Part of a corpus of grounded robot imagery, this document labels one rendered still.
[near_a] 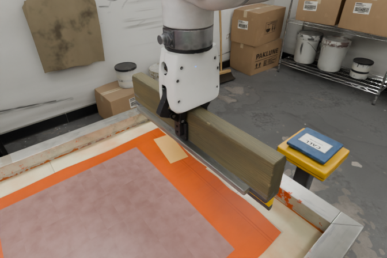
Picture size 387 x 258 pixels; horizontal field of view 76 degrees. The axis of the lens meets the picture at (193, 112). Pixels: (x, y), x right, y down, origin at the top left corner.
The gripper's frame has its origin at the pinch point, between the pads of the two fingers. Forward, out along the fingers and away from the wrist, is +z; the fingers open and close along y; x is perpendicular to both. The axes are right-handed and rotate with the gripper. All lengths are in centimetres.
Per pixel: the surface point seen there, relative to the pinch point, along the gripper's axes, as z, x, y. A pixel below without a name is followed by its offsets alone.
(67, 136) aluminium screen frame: 10.9, 27.7, -16.9
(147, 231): 14.6, -4.6, -13.5
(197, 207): 14.6, -6.4, -3.4
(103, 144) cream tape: 14.4, 23.5, -10.0
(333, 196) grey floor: 110, -4, 120
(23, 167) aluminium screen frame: 13.3, 25.7, -27.5
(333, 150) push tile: 13.2, -16.1, 31.7
